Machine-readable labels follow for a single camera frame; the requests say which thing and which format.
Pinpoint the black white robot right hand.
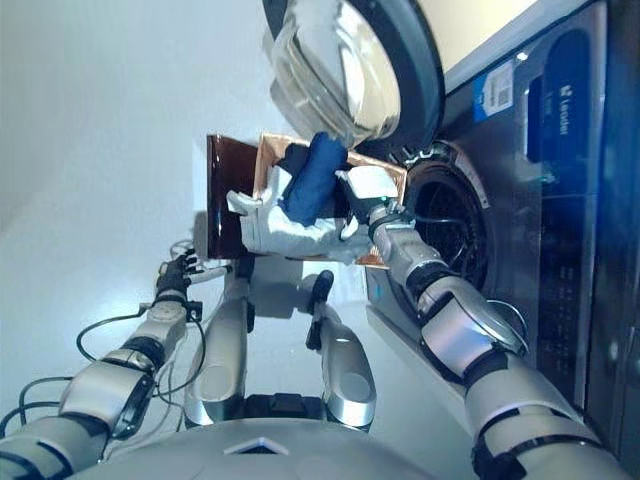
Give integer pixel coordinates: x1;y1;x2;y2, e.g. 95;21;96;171
332;165;408;243

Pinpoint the silver robot left leg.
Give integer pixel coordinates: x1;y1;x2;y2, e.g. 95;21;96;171
184;259;257;431

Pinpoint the navy blue garment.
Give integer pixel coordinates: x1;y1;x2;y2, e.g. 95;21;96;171
282;130;348;227

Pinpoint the wicker laundry basket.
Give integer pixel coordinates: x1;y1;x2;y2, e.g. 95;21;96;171
252;131;409;270

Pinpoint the brown glossy stool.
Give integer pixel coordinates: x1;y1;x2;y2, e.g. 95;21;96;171
206;133;262;262

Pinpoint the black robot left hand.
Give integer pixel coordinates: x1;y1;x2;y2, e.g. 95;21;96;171
157;248;231;297

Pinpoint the round glass washing machine door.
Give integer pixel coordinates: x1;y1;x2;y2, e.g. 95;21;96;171
259;0;447;152

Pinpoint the silver robot right leg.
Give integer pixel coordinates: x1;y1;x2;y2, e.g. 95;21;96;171
299;269;377;432

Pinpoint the white garment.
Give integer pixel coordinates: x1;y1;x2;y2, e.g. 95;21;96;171
225;167;375;267

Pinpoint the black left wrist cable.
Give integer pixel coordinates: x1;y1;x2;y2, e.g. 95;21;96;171
76;299;157;362

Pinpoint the blue white QR sticker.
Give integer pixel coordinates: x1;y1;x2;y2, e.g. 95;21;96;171
473;63;517;122

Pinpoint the grey front-load washing machine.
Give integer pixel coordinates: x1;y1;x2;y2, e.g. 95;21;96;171
364;0;640;444

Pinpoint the grey robot torso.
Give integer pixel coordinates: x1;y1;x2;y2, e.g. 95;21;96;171
64;394;501;480

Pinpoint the silver robot leg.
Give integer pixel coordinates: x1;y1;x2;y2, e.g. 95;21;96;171
299;269;377;432
184;259;257;431

